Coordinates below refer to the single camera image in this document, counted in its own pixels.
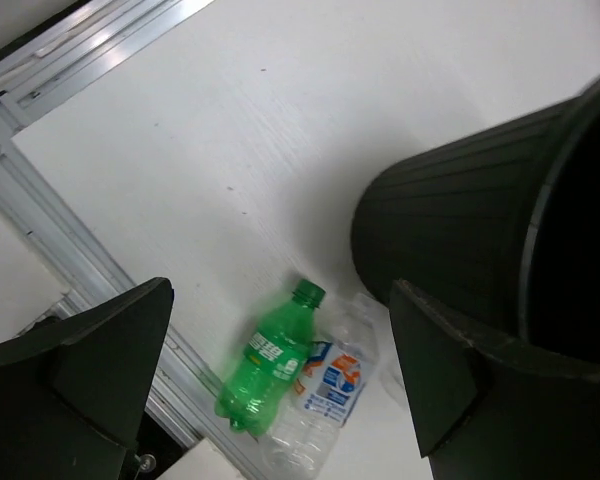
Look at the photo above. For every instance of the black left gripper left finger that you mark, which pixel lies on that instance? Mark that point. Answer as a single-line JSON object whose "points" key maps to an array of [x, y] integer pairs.
{"points": [[73, 392]]}

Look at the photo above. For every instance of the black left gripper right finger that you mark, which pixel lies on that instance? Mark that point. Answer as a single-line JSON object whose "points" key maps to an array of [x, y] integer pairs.
{"points": [[489, 405]]}

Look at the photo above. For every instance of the green soda bottle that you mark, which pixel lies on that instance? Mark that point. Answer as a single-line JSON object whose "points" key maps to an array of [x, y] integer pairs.
{"points": [[272, 360]]}

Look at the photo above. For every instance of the black ribbed plastic bin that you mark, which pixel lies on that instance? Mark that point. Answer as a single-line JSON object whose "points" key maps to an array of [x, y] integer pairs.
{"points": [[502, 225]]}

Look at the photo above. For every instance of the clear water bottle orange label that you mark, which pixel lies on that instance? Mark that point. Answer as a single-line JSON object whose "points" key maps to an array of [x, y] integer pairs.
{"points": [[343, 356]]}

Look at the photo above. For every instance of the aluminium table frame rail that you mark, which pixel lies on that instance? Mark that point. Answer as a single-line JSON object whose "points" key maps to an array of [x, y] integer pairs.
{"points": [[42, 69]]}

